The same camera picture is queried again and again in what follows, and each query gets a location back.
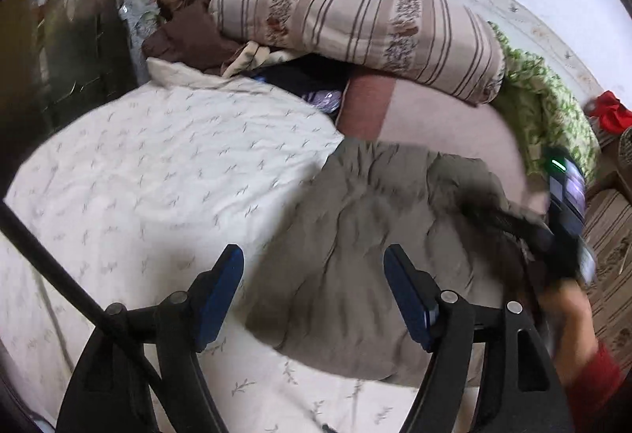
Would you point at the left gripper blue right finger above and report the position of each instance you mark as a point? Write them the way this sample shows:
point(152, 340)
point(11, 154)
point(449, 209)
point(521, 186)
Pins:
point(422, 304)

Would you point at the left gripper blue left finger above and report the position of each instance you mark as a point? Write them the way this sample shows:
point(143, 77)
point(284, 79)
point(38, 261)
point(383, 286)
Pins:
point(195, 316)

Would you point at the olive quilted puffer jacket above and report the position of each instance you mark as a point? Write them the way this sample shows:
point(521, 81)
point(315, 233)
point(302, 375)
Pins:
point(349, 282)

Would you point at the red sleeve forearm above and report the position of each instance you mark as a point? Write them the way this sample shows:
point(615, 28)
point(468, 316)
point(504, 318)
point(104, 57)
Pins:
point(589, 394)

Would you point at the right hand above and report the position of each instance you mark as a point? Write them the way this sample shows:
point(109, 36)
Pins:
point(577, 344)

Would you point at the beige striped pillow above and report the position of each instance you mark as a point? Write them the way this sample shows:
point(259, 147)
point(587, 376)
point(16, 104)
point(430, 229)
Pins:
point(608, 233)

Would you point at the white leaf print duvet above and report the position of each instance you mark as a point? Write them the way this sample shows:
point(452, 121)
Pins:
point(138, 197)

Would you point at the green white patterned blanket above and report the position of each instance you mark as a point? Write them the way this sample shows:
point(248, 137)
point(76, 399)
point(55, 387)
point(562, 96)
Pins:
point(542, 112)

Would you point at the red cloth item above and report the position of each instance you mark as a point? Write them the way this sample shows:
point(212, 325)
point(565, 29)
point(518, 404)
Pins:
point(613, 117)

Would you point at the pink bed sheet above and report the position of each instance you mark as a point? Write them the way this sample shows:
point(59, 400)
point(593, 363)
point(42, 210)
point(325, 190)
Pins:
point(378, 107)

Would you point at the cream patterned cloth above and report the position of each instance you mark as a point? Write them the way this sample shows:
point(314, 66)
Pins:
point(252, 56)

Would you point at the striped floral folded quilt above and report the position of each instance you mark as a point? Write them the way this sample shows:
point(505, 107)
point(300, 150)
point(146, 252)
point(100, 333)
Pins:
point(442, 44)

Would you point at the dark brown garment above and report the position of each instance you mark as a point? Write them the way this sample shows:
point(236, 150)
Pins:
point(188, 34)

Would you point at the wooden wardrobe with glass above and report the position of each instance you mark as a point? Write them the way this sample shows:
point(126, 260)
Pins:
point(59, 60)

